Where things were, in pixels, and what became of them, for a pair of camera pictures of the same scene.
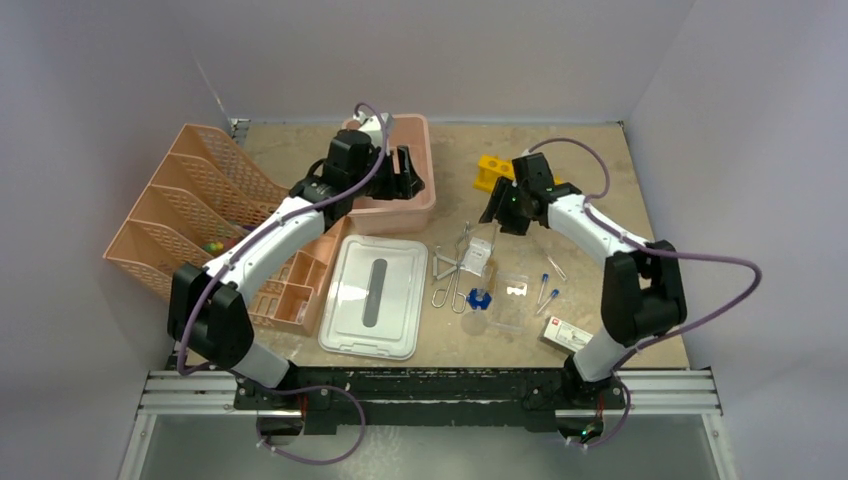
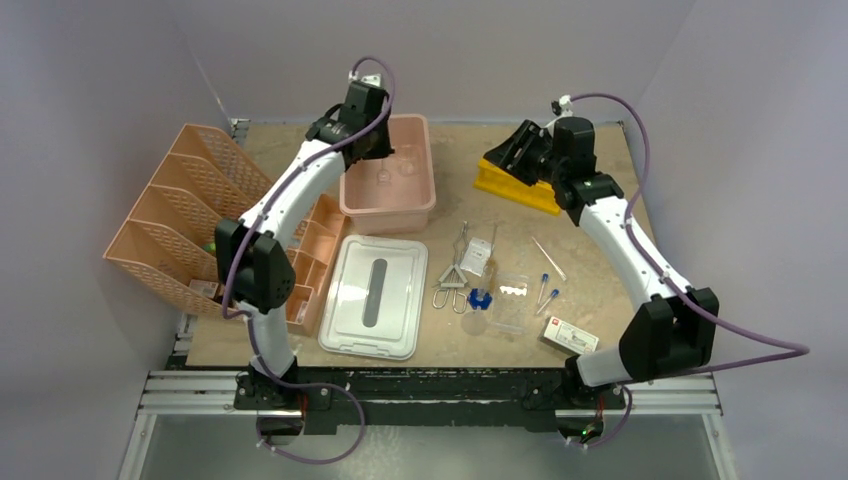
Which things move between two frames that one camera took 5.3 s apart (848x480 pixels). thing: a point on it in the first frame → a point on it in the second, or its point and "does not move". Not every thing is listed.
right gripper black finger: (498, 192) → (513, 156)
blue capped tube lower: (555, 293) does not move
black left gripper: (403, 185) → (385, 149)
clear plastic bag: (509, 301) does not move
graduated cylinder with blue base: (480, 298) does not move
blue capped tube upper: (545, 277) does not move
